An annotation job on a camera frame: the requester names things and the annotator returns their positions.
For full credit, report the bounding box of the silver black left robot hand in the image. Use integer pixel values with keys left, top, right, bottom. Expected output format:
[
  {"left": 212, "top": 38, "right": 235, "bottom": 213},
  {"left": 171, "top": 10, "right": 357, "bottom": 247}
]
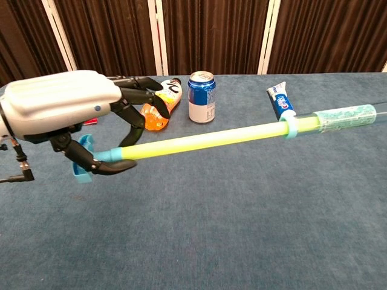
[{"left": 0, "top": 69, "right": 171, "bottom": 176}]

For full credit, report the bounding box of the yellow blue water pump toy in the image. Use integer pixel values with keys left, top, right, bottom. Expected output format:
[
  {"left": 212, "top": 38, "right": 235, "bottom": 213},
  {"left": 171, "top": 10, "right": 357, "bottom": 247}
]
[{"left": 71, "top": 116, "right": 321, "bottom": 184}]

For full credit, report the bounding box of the brown pleated curtain panel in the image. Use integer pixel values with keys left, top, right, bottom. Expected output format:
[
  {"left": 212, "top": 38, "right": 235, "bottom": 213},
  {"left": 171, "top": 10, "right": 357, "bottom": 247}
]
[
  {"left": 267, "top": 0, "right": 387, "bottom": 75},
  {"left": 53, "top": 0, "right": 158, "bottom": 78},
  {"left": 163, "top": 0, "right": 270, "bottom": 76},
  {"left": 0, "top": 0, "right": 72, "bottom": 87}
]

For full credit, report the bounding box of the orange drink plastic bottle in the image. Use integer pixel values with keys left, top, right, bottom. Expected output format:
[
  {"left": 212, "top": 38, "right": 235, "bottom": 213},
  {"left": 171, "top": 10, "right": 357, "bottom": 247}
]
[{"left": 140, "top": 77, "right": 183, "bottom": 132}]

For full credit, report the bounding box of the blue white drink can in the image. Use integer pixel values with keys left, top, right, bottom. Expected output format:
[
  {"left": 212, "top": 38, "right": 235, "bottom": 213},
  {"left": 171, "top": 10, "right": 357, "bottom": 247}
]
[{"left": 187, "top": 71, "right": 217, "bottom": 123}]

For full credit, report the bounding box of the blue velvet tablecloth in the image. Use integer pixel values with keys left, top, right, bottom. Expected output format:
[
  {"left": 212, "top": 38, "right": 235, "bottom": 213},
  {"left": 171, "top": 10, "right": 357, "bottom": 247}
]
[{"left": 0, "top": 71, "right": 387, "bottom": 290}]

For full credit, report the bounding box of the blue white toothpaste tube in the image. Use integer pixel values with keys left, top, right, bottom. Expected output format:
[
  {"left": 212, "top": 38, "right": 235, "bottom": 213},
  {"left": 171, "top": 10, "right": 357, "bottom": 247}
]
[{"left": 265, "top": 81, "right": 299, "bottom": 122}]

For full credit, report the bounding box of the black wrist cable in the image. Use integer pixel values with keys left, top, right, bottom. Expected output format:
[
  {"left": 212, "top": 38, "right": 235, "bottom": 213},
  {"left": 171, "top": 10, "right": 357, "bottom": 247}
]
[{"left": 0, "top": 137, "right": 35, "bottom": 184}]

